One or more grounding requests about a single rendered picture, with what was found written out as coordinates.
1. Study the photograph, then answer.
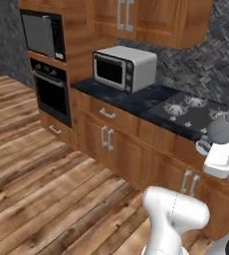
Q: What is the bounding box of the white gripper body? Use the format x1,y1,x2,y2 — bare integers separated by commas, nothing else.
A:
202,129,229,180

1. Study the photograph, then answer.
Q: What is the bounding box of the wooden counter drawer front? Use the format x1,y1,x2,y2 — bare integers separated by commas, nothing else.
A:
89,97,139,135

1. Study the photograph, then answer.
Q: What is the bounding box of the wooden cupboard door under hob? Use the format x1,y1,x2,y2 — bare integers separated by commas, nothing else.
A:
151,149,191,201
187,172,229,241

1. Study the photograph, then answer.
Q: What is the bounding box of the black gas hob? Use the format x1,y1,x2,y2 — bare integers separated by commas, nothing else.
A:
147,92,229,141

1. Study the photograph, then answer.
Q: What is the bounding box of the wooden base cupboard door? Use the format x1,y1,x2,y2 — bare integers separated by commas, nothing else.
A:
81,112,110,161
108,127,144,189

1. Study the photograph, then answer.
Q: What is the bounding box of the white countertop microwave oven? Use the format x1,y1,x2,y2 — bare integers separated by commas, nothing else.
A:
92,45,158,95

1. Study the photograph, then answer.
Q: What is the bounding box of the wooden drawer under oven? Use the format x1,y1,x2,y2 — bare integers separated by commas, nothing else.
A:
39,111,72,146

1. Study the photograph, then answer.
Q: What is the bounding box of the tall wooden oven cabinet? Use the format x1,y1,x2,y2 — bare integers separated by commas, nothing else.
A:
17,0,117,150

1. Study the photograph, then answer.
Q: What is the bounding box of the black built-in microwave oven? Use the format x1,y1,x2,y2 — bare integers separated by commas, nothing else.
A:
20,9,67,64

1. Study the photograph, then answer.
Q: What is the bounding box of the silver handle under hob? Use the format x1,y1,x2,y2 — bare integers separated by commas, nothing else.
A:
179,169,192,194
188,173,201,198

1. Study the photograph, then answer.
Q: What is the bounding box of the silver base cupboard handle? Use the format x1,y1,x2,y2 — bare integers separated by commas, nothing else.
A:
107,127,115,152
101,125,109,148

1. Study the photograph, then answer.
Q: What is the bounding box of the silver counter drawer handle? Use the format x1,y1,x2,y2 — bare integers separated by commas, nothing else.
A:
99,107,117,121

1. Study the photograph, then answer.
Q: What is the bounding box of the silver wall cupboard handle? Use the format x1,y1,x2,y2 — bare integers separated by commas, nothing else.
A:
116,0,125,31
124,0,135,33

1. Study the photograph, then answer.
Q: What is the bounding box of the silver drawer handle under oven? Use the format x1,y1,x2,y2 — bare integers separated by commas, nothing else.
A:
48,124,63,135

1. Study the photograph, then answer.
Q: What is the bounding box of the silver oven door handle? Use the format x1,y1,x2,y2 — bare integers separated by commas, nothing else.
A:
31,70,67,89

